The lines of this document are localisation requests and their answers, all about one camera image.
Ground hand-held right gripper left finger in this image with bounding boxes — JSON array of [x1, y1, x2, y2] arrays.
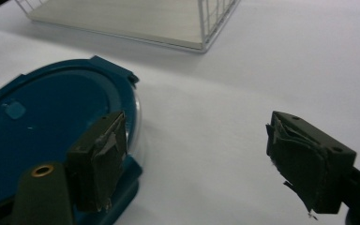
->
[[10, 110, 128, 225]]

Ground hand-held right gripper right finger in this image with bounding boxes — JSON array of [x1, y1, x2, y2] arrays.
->
[[265, 111, 360, 225]]

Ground teal blue oval lid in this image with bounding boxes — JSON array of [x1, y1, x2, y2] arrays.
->
[[0, 55, 143, 225]]

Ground white wire basket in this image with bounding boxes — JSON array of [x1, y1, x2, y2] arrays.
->
[[14, 0, 242, 54]]

